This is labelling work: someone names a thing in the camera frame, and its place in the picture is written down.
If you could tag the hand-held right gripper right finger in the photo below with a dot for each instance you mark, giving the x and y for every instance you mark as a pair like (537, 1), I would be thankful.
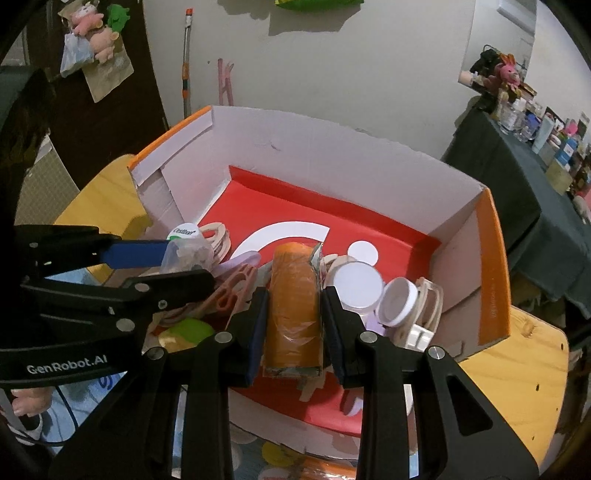
(333, 334)

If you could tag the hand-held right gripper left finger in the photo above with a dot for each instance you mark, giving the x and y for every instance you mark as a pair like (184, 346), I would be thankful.
(258, 334)

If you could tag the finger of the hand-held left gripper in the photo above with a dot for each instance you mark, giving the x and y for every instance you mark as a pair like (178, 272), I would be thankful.
(175, 286)
(138, 254)

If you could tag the clear plastic container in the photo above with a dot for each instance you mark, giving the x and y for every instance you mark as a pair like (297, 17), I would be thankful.
(189, 254)

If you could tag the orange packet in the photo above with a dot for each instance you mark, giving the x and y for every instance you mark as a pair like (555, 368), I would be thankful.
(293, 314)
(332, 470)

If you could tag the green yellow bird toy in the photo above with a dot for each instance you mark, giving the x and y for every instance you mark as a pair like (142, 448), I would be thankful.
(189, 332)

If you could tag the orange cardboard box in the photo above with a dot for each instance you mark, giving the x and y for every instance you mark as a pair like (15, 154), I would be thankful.
(346, 161)

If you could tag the person's left hand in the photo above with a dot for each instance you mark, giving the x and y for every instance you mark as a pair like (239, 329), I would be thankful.
(25, 406)

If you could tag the green label bottle cap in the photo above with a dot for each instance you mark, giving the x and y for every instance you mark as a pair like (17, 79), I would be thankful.
(184, 230)

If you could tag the white flat jar lid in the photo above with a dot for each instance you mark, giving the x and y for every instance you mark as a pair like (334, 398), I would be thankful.
(358, 288)

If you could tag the pile of pastel clothes clips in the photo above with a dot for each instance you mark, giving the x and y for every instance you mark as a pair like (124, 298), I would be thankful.
(231, 286)

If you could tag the blue towel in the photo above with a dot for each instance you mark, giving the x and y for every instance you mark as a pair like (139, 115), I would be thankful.
(92, 406)

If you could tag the white hollow jar lid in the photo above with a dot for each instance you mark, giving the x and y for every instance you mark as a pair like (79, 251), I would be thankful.
(397, 302)

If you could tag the yellow bottle cap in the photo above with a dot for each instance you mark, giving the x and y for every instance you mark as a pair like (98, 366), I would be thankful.
(279, 454)

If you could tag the dark wooden door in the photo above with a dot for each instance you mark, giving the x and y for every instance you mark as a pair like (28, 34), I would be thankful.
(134, 124)

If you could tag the pale plastic bag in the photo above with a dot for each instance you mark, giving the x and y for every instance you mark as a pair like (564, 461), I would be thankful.
(76, 55)

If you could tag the pink pig plush toy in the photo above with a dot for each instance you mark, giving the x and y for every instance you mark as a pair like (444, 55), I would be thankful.
(104, 44)

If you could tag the green plush toy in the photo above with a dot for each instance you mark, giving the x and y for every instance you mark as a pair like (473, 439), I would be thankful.
(117, 16)

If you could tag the row of cosmetic bottles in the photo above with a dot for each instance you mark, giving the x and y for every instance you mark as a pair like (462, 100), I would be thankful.
(545, 134)

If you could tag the green shopping bag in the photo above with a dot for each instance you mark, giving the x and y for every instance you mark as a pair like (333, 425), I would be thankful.
(318, 2)

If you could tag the pink rabbit plush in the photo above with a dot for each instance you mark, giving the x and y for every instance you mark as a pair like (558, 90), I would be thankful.
(509, 71)

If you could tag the wall mirror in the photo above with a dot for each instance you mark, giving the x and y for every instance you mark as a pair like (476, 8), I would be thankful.
(503, 37)

